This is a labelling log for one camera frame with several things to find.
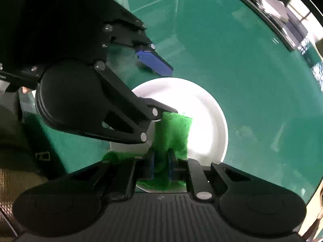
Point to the green cleaning cloth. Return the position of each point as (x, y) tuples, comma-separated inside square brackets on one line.
[(174, 133)]

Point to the white notepad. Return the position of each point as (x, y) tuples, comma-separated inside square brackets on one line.
[(273, 6)]

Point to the white bowl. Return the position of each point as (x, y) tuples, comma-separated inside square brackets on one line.
[(201, 121)]

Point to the grey monitor stand base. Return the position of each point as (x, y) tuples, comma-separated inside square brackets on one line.
[(275, 27)]

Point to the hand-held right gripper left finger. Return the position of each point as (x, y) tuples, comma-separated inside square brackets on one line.
[(151, 165)]

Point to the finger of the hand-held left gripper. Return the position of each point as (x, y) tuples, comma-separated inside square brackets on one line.
[(122, 85), (154, 60)]

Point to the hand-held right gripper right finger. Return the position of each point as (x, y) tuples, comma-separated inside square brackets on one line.
[(171, 165)]

